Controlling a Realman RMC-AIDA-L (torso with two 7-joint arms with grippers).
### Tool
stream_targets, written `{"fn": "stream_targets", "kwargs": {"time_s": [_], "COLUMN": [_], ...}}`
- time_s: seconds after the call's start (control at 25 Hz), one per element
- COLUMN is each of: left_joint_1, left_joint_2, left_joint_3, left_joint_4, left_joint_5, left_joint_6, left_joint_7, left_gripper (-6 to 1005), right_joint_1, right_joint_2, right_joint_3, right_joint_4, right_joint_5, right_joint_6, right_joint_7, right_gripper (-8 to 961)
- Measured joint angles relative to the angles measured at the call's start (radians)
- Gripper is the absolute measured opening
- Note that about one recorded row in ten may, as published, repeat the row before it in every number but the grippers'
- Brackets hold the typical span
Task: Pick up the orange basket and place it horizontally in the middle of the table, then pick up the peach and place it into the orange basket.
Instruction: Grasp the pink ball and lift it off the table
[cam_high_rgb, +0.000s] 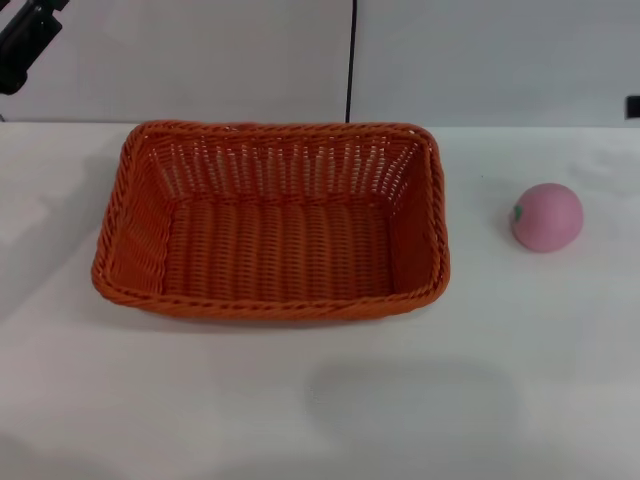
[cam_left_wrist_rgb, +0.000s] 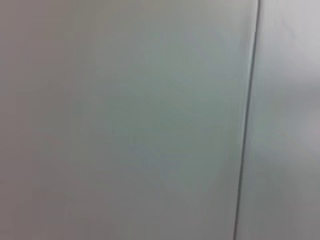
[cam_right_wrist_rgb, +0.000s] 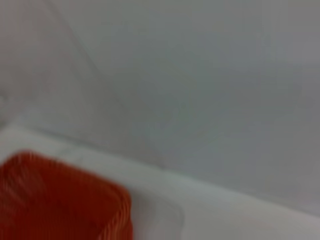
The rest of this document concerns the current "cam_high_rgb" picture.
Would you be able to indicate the pink peach toy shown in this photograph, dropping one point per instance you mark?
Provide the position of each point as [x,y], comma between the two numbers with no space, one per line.
[548,218]

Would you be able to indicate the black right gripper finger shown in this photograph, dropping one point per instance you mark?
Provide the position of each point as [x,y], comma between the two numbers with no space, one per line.
[633,107]

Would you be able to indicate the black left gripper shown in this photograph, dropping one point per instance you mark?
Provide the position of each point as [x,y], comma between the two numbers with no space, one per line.
[47,6]

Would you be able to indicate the orange woven rectangular basket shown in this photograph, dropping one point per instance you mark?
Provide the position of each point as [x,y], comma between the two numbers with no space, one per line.
[280,240]

